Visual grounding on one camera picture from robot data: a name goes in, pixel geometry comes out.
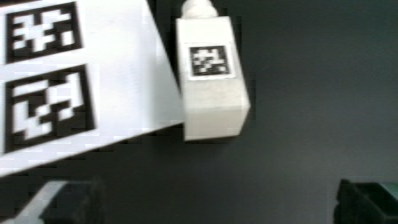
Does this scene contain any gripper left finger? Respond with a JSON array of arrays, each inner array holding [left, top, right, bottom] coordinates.
[[11, 180, 105, 224]]

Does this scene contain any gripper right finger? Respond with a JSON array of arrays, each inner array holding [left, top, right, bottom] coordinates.
[[336, 179, 398, 224]]

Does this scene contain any white table leg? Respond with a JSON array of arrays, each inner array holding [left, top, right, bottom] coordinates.
[[176, 0, 250, 141]]

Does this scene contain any white sheet with tags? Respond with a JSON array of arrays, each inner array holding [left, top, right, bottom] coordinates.
[[0, 0, 183, 177]]

